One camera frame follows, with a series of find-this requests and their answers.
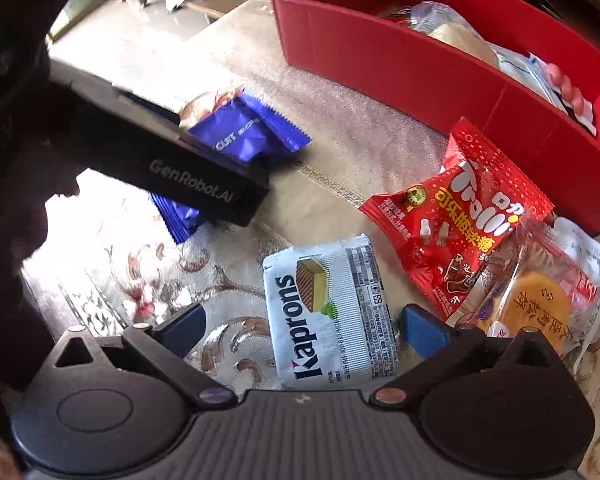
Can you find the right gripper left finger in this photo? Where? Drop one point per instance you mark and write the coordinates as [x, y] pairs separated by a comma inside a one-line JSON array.
[[162, 350]]

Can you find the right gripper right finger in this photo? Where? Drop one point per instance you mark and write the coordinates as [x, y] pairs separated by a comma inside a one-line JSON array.
[[447, 353]]

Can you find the white Kaprons wafer pack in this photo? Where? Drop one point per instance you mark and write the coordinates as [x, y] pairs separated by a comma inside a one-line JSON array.
[[328, 316]]

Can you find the red Trolli candy bag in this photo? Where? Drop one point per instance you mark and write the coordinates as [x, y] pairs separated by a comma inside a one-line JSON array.
[[445, 228]]

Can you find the blue wafer biscuit pack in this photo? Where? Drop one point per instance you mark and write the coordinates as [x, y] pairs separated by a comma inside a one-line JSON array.
[[240, 127]]

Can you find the orange meat floss cake pack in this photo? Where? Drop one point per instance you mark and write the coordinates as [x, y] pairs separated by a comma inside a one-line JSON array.
[[552, 284]]

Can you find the pink sausage pack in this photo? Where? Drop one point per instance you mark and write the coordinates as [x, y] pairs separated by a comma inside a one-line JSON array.
[[570, 97]]

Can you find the silver snack pouch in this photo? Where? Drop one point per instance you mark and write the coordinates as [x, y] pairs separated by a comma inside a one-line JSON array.
[[526, 71]]

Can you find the round rice cracker pack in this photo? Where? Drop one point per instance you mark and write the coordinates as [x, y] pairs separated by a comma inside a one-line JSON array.
[[441, 22]]

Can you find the red cardboard box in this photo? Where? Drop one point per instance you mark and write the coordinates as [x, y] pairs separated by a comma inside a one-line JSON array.
[[354, 43]]

